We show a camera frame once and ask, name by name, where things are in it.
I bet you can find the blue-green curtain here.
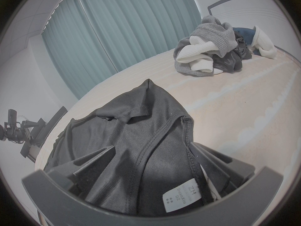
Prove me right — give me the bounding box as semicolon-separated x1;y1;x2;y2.
41;0;203;101

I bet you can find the pile of clothes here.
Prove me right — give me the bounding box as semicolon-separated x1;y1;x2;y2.
174;15;277;77

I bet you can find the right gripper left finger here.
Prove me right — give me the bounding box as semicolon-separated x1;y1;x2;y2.
45;145;116;193

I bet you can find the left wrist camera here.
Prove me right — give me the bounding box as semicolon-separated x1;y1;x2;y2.
7;109;18;126

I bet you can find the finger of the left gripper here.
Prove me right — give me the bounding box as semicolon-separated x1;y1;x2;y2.
39;106;69;148

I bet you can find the black garment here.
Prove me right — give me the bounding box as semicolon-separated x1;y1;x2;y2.
46;79;222;216

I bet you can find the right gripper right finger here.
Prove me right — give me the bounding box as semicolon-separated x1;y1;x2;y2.
189;142;256;191

